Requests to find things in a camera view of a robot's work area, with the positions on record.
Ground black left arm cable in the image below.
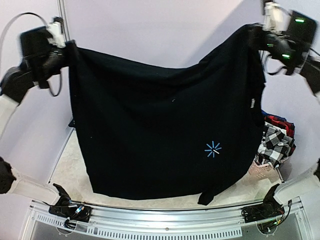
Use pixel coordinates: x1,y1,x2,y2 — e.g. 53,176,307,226
0,12,63,97

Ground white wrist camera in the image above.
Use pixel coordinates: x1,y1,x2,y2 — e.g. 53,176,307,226
45,16,66,49
261,0,290,35

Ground right aluminium frame post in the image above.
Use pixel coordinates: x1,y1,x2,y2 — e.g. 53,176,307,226
256,50,266,76

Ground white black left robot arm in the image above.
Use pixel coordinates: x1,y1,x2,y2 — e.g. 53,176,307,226
0,27,75,217

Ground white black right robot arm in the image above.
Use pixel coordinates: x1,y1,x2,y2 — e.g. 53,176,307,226
250,3,320,180

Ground aluminium frame post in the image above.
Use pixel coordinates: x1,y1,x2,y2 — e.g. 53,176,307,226
256,50,266,76
57,0,71,42

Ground black t-shirt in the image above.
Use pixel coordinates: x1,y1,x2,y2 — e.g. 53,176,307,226
69,24,265,205

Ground front aluminium rail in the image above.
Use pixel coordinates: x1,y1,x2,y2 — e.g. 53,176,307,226
22,199,313,240

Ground colourful patterned folded shorts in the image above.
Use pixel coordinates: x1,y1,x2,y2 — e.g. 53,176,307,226
68,119,75,128

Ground red black plaid shirt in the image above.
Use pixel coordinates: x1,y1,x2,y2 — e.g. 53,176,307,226
262,112,295,138

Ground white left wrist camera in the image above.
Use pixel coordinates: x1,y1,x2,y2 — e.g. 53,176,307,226
45,16,66,49

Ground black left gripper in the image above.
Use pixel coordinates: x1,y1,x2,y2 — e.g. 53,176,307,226
39,38,82,82

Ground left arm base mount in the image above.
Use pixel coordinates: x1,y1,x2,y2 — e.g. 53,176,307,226
48,183,93,223

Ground black white checked shirt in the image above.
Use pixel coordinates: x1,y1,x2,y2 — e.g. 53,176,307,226
254,121,296,168

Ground pink plastic laundry basket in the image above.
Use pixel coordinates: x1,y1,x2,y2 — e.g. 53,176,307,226
248,161,273,180

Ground left aluminium frame post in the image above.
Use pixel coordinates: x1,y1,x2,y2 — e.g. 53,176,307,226
57,0,71,42

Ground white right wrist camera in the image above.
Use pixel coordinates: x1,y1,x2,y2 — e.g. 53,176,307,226
261,0,290,35

